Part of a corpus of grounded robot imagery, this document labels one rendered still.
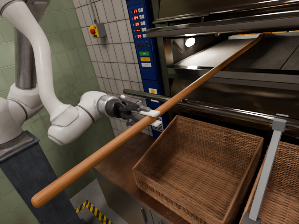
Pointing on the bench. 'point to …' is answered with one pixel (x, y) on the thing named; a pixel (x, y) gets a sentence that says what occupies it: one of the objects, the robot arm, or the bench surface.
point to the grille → (159, 126)
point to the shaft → (125, 136)
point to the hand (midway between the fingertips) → (151, 117)
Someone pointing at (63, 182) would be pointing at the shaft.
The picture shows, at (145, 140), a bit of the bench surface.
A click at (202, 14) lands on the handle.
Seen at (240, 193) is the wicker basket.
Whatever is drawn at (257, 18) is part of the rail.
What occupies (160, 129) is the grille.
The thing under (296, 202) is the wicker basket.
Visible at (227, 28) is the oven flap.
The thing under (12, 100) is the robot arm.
